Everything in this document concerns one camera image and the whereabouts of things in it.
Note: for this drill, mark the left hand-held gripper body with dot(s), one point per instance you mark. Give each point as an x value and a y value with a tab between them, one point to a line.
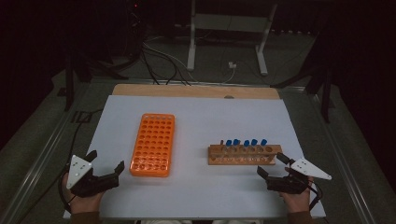
77	169

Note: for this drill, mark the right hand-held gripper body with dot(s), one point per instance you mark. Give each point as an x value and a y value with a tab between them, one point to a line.
306	169

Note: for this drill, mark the wooden test tube rack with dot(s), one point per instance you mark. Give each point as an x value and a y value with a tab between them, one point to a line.
243	158

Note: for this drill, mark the orange plastic tube rack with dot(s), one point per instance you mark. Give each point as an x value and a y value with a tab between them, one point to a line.
152	143

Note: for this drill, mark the person's right hand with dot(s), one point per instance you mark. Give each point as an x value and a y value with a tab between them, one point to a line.
297	202

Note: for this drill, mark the person's left hand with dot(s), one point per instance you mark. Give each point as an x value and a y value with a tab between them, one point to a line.
84	203

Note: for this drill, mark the black tripod stand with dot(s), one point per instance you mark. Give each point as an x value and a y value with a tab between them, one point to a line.
69	84
325	93

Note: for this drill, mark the white paper work mat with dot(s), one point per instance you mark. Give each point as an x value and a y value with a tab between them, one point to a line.
199	124

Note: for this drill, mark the wooden table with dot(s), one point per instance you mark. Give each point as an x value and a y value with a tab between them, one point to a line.
193	91

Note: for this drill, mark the white metal stand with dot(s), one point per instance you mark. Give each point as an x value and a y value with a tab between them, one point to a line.
232	22

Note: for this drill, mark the metal floor rail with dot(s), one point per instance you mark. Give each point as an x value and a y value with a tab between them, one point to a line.
342	161
40	161

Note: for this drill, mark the black square floor bracket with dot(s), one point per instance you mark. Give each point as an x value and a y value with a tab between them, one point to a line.
81	117

